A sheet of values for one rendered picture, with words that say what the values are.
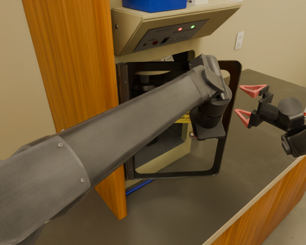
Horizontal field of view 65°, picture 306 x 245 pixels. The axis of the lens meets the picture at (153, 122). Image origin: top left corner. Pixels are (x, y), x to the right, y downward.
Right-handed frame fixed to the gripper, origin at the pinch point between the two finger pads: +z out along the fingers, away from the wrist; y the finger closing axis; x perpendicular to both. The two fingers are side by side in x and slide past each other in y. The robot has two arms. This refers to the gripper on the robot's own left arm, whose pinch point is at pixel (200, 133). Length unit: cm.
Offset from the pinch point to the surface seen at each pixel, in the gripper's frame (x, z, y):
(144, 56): -13.0, -11.6, -18.7
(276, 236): 72, 126, 30
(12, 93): -60, 13, -30
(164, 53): -6.8, -8.9, -21.6
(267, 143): 39, 37, -8
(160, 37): -9.2, -19.5, -16.8
